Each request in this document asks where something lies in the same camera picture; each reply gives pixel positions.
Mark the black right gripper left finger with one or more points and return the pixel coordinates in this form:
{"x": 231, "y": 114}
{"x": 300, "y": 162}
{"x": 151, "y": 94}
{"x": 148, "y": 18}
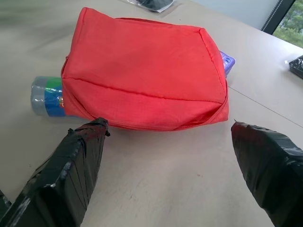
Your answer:
{"x": 64, "y": 175}

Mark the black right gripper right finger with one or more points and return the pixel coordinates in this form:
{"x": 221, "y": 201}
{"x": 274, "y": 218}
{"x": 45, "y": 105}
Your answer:
{"x": 267, "y": 170}

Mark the red fabric pouch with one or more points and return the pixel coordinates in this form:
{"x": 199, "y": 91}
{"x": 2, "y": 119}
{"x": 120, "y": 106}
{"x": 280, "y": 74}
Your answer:
{"x": 144, "y": 73}

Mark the blue labelled plastic bottle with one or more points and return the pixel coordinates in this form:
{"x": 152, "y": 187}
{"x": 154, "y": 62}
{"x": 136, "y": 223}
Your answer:
{"x": 47, "y": 95}

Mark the black item in clear bag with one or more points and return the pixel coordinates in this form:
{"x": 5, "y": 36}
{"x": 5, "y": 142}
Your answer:
{"x": 296, "y": 66}
{"x": 154, "y": 4}

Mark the purple packet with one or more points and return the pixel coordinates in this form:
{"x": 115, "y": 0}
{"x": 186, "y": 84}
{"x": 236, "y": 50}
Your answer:
{"x": 226, "y": 63}

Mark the dark window frame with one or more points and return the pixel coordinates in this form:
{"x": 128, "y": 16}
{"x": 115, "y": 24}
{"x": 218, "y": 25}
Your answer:
{"x": 277, "y": 15}

